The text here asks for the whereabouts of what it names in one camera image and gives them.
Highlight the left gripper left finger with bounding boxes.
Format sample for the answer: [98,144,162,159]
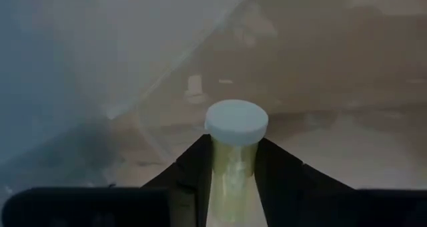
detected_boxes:
[143,134,215,227]

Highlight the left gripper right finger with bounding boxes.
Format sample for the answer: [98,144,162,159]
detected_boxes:
[255,138,360,227]

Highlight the small yellow pill bottle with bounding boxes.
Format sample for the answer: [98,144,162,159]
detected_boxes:
[203,99,270,227]

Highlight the clear plastic bin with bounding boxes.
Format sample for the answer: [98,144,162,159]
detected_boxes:
[0,0,278,164]

